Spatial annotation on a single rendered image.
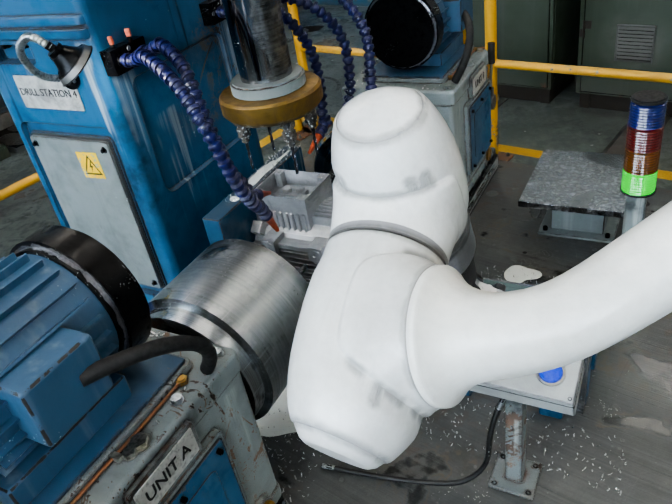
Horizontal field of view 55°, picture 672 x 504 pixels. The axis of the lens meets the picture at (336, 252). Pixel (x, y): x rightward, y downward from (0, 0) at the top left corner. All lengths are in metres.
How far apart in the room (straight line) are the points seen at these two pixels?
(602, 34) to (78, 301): 3.69
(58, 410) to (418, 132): 0.43
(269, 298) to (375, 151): 0.52
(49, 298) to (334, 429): 0.39
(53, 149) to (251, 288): 0.52
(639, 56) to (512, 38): 0.75
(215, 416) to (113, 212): 0.56
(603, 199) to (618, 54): 2.64
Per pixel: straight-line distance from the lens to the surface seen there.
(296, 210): 1.19
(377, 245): 0.48
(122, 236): 1.31
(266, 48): 1.09
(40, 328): 0.72
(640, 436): 1.20
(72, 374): 0.69
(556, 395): 0.89
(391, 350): 0.43
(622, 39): 4.11
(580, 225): 1.63
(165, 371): 0.83
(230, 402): 0.87
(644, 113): 1.26
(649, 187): 1.34
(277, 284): 0.99
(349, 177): 0.50
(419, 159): 0.49
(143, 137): 1.18
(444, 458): 1.14
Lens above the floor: 1.70
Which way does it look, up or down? 34 degrees down
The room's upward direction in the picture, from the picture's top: 10 degrees counter-clockwise
